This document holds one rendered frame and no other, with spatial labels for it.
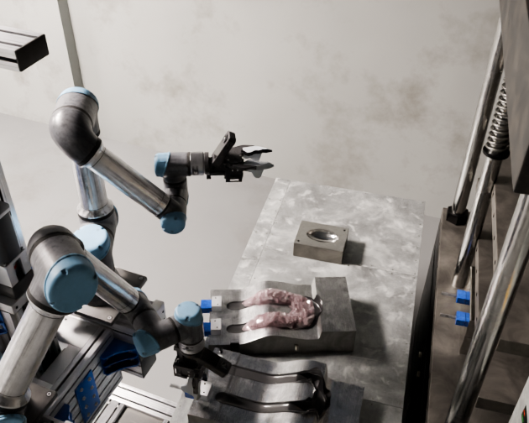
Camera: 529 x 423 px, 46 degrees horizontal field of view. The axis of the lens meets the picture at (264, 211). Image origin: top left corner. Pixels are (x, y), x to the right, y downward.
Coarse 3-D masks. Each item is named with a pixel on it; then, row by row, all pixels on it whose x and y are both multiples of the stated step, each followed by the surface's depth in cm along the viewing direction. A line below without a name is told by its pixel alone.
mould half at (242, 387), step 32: (224, 352) 205; (224, 384) 195; (256, 384) 196; (288, 384) 192; (352, 384) 199; (192, 416) 187; (224, 416) 187; (256, 416) 187; (288, 416) 182; (352, 416) 190
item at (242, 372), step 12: (240, 372) 200; (252, 372) 200; (300, 372) 194; (312, 372) 193; (312, 384) 190; (324, 384) 192; (216, 396) 192; (228, 396) 192; (312, 396) 186; (324, 396) 193; (240, 408) 189; (252, 408) 190; (264, 408) 189; (276, 408) 187; (288, 408) 185; (300, 408) 187; (312, 408) 188; (324, 408) 191
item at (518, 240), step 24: (480, 96) 238; (480, 120) 243; (480, 144) 249; (456, 192) 267; (456, 216) 271; (528, 216) 128; (528, 240) 132; (504, 264) 138; (504, 288) 141; (504, 312) 146; (480, 336) 153; (480, 360) 157; (480, 384) 164; (456, 408) 172
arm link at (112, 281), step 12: (48, 228) 142; (60, 228) 143; (36, 240) 140; (96, 264) 157; (108, 276) 161; (108, 288) 162; (120, 288) 165; (132, 288) 171; (108, 300) 166; (120, 300) 167; (132, 300) 170; (144, 300) 175; (132, 312) 172; (132, 324) 172
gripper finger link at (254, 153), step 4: (244, 148) 195; (248, 148) 195; (252, 148) 195; (256, 148) 195; (260, 148) 195; (264, 148) 195; (244, 152) 195; (248, 152) 194; (252, 152) 194; (256, 152) 195; (260, 152) 196; (264, 152) 196; (268, 152) 196; (244, 156) 196; (248, 156) 197; (252, 156) 197; (256, 156) 198; (260, 156) 198; (256, 160) 199
